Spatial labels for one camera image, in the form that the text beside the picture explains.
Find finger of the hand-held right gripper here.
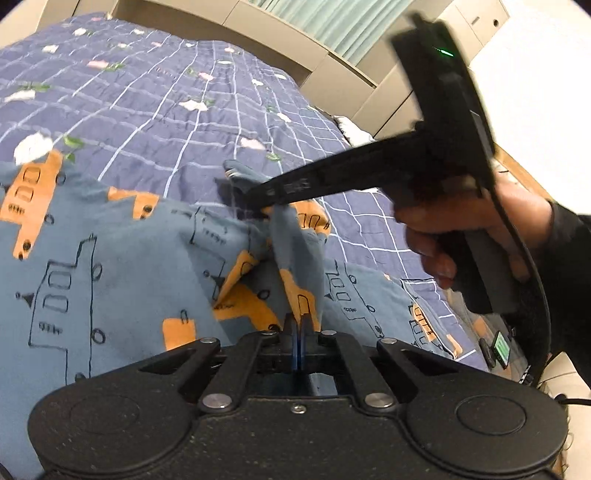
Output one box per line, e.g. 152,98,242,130
238,131,432,219

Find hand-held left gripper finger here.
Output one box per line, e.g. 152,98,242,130
139,314,300,414
300,314,457,414

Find blue pants with orange print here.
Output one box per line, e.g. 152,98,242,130
0,150,490,480

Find person's right forearm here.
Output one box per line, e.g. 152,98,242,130
526,199,591,372

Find person's right hand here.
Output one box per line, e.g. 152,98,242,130
393,178,554,291

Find white and blue cloth pile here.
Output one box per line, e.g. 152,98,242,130
333,115,376,145

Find beige headboard cabinet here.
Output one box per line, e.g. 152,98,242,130
104,0,511,139

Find purple checked floral blanket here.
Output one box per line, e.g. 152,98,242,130
0,13,492,374

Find light green curtain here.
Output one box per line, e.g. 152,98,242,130
245,0,419,70

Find small device with green screen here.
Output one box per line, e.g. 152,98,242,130
479,330,512,370

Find black cable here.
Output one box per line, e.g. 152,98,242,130
487,159,591,409

